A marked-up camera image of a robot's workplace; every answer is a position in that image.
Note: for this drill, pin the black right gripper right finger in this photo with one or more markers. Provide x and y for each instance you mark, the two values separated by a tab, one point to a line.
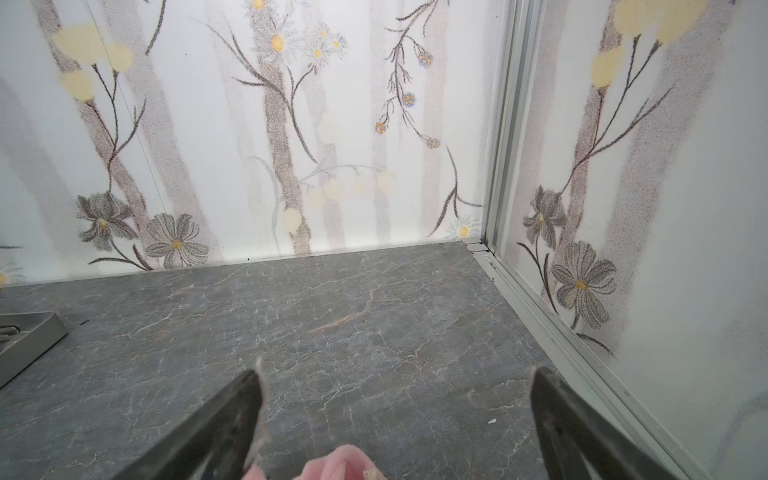
575	440

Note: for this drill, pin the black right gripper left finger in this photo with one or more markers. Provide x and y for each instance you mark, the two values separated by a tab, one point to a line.
212	443

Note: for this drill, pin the pink teddy hoodie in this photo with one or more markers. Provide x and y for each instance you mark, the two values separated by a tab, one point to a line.
344	463

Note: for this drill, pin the metal instrument tray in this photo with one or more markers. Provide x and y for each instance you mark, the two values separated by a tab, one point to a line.
24	338

